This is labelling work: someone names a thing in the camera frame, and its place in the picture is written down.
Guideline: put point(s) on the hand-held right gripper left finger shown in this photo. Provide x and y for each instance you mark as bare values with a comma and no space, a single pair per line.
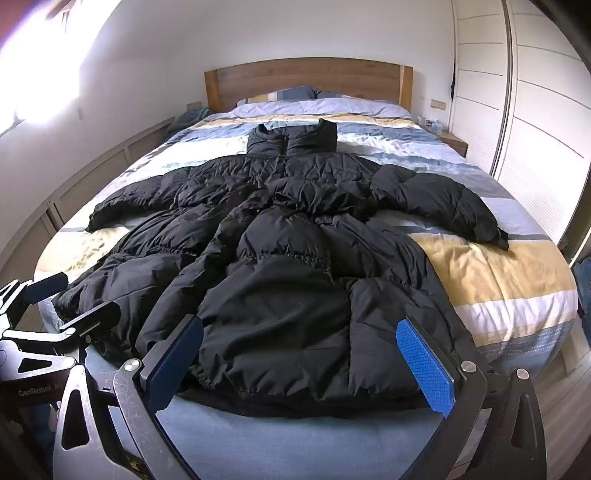
178,360

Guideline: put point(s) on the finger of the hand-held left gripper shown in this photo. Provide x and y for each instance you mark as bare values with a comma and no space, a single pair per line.
46,284
94,318

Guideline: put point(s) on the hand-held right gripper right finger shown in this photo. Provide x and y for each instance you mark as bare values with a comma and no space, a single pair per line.
427,364

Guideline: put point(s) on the black puffer jacket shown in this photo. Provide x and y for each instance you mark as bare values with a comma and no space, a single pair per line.
286,258

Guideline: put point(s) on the striped duvet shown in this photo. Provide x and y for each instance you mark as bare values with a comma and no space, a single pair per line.
489,272

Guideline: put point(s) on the bright window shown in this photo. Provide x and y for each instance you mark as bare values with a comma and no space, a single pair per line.
32,78

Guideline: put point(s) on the dark blue cloth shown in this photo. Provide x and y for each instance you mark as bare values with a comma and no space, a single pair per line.
189,119

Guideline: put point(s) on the wooden nightstand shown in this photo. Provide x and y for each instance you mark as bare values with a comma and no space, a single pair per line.
450,141

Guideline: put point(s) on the striped pillow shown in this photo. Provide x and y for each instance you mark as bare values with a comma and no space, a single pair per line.
277,94

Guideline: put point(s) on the white sliding-door wardrobe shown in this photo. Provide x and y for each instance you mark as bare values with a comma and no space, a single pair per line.
531,92

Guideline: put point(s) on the wooden headboard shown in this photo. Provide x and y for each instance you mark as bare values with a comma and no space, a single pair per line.
304,78

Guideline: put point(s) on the low beige wall cabinet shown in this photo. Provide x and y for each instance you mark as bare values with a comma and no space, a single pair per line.
92,170

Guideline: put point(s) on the wall socket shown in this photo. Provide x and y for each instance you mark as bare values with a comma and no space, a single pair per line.
437,104
194,106

